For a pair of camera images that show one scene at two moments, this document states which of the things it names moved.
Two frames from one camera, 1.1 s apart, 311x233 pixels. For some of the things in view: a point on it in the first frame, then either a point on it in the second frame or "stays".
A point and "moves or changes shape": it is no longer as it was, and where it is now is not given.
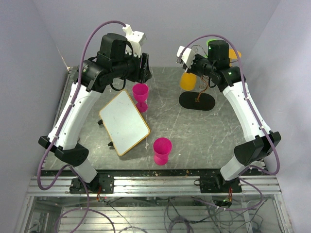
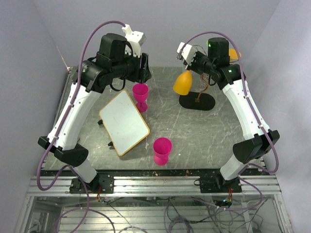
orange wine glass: [187, 81] moves or changes shape
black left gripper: [142, 74] stays
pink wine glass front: [162, 146] stays
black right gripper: [197, 57] stays
